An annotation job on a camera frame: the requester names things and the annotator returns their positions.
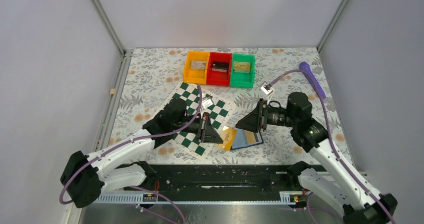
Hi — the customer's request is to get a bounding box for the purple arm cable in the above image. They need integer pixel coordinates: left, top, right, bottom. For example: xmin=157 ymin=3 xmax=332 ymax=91
xmin=58 ymin=84 xmax=204 ymax=224
xmin=268 ymin=69 xmax=397 ymax=224

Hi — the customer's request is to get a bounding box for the red plastic bin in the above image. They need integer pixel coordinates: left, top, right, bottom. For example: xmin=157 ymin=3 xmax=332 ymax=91
xmin=206 ymin=52 xmax=232 ymax=86

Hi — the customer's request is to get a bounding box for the purple toy microphone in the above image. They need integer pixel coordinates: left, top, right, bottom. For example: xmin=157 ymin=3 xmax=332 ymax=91
xmin=299 ymin=61 xmax=326 ymax=99

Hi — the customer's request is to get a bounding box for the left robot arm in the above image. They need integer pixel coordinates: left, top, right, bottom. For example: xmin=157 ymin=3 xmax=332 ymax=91
xmin=59 ymin=98 xmax=223 ymax=208

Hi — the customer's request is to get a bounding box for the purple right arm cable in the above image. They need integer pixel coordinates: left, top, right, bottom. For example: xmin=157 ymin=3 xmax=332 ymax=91
xmin=268 ymin=69 xmax=397 ymax=224

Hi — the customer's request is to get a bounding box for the black card box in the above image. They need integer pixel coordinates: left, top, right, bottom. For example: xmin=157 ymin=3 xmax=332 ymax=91
xmin=211 ymin=61 xmax=230 ymax=73

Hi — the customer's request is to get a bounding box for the yellow plastic bin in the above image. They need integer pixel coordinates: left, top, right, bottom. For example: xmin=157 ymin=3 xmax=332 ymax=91
xmin=183 ymin=50 xmax=210 ymax=84

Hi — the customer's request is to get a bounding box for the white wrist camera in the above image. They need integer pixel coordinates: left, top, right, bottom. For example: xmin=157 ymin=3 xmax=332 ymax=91
xmin=201 ymin=96 xmax=214 ymax=110
xmin=260 ymin=82 xmax=274 ymax=96

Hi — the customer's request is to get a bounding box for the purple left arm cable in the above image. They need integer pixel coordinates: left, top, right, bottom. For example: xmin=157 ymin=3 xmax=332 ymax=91
xmin=58 ymin=84 xmax=204 ymax=224

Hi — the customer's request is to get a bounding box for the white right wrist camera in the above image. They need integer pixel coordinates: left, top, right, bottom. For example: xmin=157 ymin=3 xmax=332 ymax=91
xmin=260 ymin=82 xmax=274 ymax=96

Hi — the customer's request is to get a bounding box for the green plastic bin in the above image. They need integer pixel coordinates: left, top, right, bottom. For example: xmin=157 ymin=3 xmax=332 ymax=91
xmin=230 ymin=53 xmax=256 ymax=88

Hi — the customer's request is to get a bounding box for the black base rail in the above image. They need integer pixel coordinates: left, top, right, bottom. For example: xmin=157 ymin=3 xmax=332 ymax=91
xmin=139 ymin=162 xmax=303 ymax=203

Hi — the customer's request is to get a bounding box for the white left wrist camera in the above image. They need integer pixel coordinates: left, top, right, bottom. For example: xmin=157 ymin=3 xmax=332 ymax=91
xmin=201 ymin=96 xmax=214 ymax=110

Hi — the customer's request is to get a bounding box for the green white chessboard mat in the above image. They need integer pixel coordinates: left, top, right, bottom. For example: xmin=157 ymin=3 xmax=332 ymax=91
xmin=163 ymin=82 xmax=237 ymax=159

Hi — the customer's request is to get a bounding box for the silver card box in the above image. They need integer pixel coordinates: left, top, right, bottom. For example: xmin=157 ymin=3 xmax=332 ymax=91
xmin=190 ymin=60 xmax=207 ymax=70

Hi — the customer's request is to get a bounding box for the blue leather card holder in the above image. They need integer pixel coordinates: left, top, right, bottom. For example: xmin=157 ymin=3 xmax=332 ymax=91
xmin=230 ymin=128 xmax=264 ymax=150

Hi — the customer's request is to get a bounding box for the gold card box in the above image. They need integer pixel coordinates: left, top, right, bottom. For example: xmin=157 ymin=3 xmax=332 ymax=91
xmin=232 ymin=61 xmax=251 ymax=73

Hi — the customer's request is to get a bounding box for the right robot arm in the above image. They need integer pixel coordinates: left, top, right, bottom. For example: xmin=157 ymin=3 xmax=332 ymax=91
xmin=236 ymin=92 xmax=398 ymax=224

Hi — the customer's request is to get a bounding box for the gold credit card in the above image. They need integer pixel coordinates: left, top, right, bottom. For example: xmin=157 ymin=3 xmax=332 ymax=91
xmin=216 ymin=126 xmax=237 ymax=151
xmin=244 ymin=131 xmax=263 ymax=145

